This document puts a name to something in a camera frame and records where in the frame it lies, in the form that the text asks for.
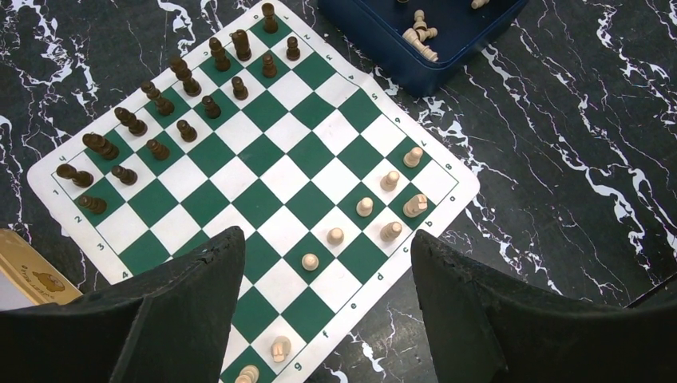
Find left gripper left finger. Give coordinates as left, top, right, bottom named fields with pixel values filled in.
left=1, top=226, right=245, bottom=382

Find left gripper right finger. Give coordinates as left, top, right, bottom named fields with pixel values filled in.
left=410, top=230, right=676, bottom=382

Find light wooden chess piece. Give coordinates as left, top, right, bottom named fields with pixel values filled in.
left=270, top=335, right=291, bottom=363

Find light bishop on board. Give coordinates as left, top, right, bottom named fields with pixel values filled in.
left=379, top=221, right=403, bottom=243

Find light knight on board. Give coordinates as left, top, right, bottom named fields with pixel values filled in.
left=402, top=193, right=428, bottom=218

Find light pawn on board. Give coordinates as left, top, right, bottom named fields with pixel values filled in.
left=402, top=146, right=424, bottom=168
left=327, top=227, right=344, bottom=246
left=380, top=170, right=400, bottom=192
left=355, top=197, right=374, bottom=217
left=301, top=253, right=319, bottom=271

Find dark chess pieces row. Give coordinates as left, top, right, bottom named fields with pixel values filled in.
left=55, top=2, right=303, bottom=215

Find green white chess board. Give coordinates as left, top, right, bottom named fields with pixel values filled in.
left=27, top=1, right=480, bottom=382

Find light pieces in tray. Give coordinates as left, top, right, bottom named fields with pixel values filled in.
left=396, top=0, right=493, bottom=63

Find gold metal tin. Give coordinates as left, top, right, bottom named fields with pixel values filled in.
left=1, top=229, right=81, bottom=311

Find blue tray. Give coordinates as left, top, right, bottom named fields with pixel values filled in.
left=318, top=0, right=526, bottom=97

